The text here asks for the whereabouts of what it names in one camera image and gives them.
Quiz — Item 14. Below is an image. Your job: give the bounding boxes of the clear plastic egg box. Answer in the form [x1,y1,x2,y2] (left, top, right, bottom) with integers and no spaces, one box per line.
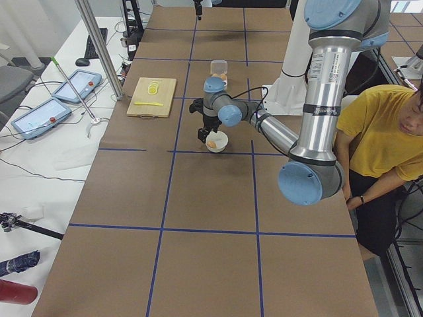
[210,59,228,88]

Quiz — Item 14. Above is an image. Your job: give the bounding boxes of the grey office chair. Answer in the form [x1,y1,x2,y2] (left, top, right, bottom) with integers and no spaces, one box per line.
[1,53,46,128]

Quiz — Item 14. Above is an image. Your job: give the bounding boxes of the black tripod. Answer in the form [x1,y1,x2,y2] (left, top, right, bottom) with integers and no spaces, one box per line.
[1,213,64,240]

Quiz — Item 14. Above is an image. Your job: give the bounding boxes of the teach pendant near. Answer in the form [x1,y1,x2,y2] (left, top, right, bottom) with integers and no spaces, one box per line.
[11,97,71,140]

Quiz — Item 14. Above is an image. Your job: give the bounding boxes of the person in yellow shirt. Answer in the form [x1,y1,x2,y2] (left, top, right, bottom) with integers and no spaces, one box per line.
[334,85,422,256]

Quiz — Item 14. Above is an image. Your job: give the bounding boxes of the black computer mouse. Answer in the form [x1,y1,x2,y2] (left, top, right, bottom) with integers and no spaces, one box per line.
[75,58,90,67]

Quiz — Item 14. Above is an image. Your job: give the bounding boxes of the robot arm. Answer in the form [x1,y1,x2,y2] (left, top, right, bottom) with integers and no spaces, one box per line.
[189,1,391,205]

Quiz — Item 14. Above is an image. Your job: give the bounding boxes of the wooden cutting board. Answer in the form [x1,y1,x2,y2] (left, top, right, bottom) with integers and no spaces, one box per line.
[126,77,176,118]

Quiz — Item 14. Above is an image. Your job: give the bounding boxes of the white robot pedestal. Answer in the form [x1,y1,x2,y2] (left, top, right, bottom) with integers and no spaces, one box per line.
[264,0,312,116]

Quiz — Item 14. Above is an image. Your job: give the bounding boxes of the yellow lemon slices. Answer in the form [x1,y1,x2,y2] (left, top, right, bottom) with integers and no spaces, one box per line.
[147,81,160,95]

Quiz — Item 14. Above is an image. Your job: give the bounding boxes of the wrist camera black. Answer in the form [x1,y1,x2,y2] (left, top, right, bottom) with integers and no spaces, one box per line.
[189,98,204,115]

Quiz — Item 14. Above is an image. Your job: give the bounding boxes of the black keyboard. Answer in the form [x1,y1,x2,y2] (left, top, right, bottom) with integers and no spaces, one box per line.
[84,27,108,59]

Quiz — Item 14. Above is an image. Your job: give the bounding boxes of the metal rod green tip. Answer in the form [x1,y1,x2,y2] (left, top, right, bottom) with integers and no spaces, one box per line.
[50,57,100,125]

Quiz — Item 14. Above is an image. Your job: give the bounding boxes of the white bowl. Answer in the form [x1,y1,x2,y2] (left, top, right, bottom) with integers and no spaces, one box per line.
[206,131,229,153]

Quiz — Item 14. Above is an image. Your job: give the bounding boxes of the red cylinder bottle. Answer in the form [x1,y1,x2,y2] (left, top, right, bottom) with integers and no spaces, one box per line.
[1,280,38,305]

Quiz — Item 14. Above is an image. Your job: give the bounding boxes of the aluminium frame post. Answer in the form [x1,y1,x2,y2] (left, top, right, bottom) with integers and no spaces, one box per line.
[75,0,123,100]

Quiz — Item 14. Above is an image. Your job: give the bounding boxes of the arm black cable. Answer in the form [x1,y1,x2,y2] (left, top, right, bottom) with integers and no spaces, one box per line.
[229,86,277,133]

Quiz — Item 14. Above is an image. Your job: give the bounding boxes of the yellow plastic knife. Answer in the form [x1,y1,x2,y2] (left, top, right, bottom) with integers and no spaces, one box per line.
[134,102,164,106]

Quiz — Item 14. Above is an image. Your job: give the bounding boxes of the folded blue umbrella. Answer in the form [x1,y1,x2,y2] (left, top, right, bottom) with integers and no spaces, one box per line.
[0,250,41,277]

